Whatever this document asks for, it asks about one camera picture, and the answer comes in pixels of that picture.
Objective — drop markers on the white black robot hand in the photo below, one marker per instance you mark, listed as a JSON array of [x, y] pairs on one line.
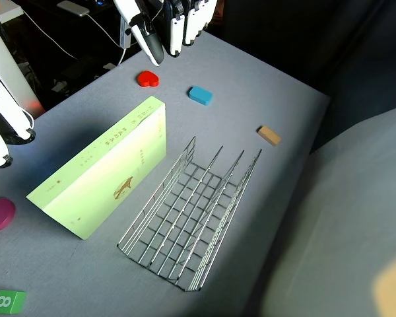
[[0, 109], [176, 29]]

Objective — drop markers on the light green book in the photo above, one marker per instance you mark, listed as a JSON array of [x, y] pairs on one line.
[[95, 185]]

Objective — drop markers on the white power adapter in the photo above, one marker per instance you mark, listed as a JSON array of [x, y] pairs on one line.
[[125, 33]]

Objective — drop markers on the red heart block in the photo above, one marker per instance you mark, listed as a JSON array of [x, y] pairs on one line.
[[146, 79]]

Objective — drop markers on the blue rounded block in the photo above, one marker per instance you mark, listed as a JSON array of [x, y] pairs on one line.
[[200, 95]]

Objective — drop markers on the silver flat phone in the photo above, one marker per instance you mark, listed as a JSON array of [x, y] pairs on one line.
[[73, 8]]

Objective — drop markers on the magenta round block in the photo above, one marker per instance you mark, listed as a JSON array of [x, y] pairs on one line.
[[0, 214]]

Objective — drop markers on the grey table cloth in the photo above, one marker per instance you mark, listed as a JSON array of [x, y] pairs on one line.
[[267, 109]]

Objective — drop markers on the tan wooden block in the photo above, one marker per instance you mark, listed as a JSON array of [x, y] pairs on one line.
[[269, 135]]

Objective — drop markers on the green cube with number eight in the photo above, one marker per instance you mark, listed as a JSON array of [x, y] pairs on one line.
[[8, 301]]

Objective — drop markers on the grey blurred padded surface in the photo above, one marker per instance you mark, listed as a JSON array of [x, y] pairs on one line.
[[349, 198]]

